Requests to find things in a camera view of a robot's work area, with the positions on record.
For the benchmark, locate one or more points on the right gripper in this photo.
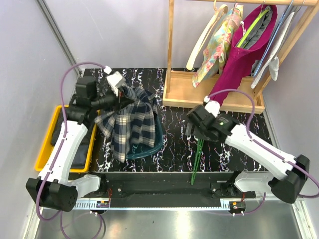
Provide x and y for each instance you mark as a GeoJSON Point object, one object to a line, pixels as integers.
{"type": "Point", "coordinates": [196, 132]}

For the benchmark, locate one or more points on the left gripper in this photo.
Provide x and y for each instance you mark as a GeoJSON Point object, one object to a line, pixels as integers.
{"type": "Point", "coordinates": [121, 101]}

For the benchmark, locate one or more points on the green plastic hanger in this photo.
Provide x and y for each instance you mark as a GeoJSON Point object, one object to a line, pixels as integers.
{"type": "Point", "coordinates": [200, 144]}

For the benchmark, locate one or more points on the plaid navy skirt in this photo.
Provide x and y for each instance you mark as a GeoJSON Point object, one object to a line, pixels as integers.
{"type": "Point", "coordinates": [134, 124]}

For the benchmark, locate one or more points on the magenta pleated skirt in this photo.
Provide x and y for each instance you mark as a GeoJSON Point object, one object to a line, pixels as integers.
{"type": "Point", "coordinates": [241, 60]}

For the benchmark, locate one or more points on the floral pastel skirt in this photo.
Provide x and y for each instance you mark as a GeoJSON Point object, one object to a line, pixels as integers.
{"type": "Point", "coordinates": [217, 51]}

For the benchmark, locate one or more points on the neon yellow hanger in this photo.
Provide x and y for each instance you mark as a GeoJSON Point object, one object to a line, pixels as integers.
{"type": "Point", "coordinates": [252, 26]}

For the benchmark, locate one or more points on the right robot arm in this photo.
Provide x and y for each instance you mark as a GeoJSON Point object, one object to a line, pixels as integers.
{"type": "Point", "coordinates": [285, 175]}

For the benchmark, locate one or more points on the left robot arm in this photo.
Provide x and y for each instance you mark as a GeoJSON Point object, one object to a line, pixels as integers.
{"type": "Point", "coordinates": [52, 189]}

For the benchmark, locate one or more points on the white garment on hanger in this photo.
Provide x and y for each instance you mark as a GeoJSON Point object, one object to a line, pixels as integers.
{"type": "Point", "coordinates": [272, 60]}

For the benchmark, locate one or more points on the cream wooden hanger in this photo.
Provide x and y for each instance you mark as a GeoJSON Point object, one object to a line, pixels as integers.
{"type": "Point", "coordinates": [219, 12]}

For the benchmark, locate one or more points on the wooden clothes rack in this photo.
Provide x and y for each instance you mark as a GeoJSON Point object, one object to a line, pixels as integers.
{"type": "Point", "coordinates": [178, 91]}

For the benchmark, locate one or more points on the teal plastic bin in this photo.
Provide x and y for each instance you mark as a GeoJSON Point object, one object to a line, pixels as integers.
{"type": "Point", "coordinates": [142, 150]}

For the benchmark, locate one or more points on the yellow plastic tray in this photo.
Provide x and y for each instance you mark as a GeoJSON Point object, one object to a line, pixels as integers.
{"type": "Point", "coordinates": [47, 148]}

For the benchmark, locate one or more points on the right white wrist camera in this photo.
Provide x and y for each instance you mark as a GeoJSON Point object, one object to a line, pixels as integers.
{"type": "Point", "coordinates": [211, 106]}

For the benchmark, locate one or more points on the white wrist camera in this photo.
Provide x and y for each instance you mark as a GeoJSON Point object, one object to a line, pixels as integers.
{"type": "Point", "coordinates": [211, 106]}
{"type": "Point", "coordinates": [114, 79]}

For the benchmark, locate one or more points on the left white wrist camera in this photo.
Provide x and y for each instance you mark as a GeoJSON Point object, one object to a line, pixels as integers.
{"type": "Point", "coordinates": [114, 79]}

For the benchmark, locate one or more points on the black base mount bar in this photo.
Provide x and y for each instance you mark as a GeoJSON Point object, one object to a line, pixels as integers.
{"type": "Point", "coordinates": [164, 190]}

